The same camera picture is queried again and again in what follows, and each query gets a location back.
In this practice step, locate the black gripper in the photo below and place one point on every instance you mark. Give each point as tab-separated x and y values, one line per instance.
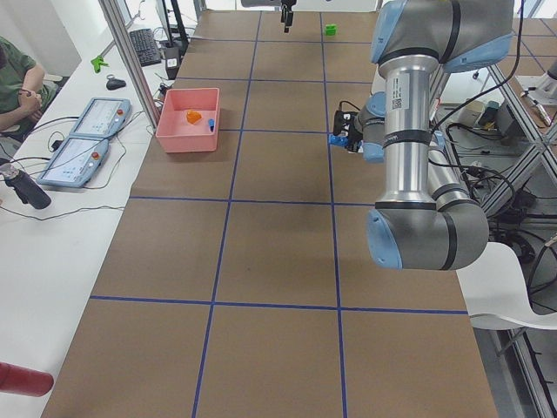
353	140
285	14

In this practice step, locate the long blue toy block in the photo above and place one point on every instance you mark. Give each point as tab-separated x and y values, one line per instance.
344	142

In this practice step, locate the orange toy block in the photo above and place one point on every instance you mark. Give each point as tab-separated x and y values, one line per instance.
192	117

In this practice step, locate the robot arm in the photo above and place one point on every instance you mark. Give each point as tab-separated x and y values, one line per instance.
426	218

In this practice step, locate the pink plastic box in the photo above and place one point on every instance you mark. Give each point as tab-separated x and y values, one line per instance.
175	134

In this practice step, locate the green toy block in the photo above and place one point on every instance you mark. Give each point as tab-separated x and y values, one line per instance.
331	30

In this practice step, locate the black computer keyboard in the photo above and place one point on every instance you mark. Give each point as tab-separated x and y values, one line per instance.
145	46

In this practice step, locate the black computer mouse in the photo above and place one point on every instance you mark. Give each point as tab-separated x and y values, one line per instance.
114	83

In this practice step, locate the green plastic clamp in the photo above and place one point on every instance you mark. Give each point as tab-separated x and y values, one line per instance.
98	63

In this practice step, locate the upper teach pendant tablet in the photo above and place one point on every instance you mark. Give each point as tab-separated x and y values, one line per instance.
102	118

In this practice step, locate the teach pendant tablet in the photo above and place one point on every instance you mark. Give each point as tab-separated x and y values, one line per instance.
102	118
75	162

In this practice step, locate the white chair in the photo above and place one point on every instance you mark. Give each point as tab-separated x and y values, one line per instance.
495	293

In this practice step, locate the lower teach pendant tablet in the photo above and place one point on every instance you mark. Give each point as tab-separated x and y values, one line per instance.
75	162

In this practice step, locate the seated person green shirt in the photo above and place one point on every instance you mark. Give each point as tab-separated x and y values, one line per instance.
25	96

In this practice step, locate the dark water bottle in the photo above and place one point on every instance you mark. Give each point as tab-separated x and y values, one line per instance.
24	186

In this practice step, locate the red cylinder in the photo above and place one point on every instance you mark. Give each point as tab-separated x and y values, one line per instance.
25	381

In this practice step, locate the aluminium frame post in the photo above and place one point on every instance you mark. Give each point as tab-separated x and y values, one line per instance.
115	21

